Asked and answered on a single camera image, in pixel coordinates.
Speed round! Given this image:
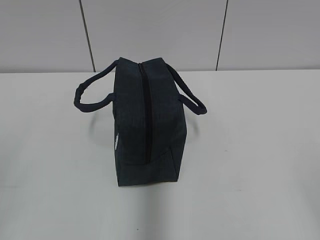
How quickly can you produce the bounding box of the dark blue lunch bag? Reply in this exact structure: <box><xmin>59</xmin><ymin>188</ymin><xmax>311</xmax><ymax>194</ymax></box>
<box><xmin>73</xmin><ymin>57</ymin><xmax>207</xmax><ymax>187</ymax></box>

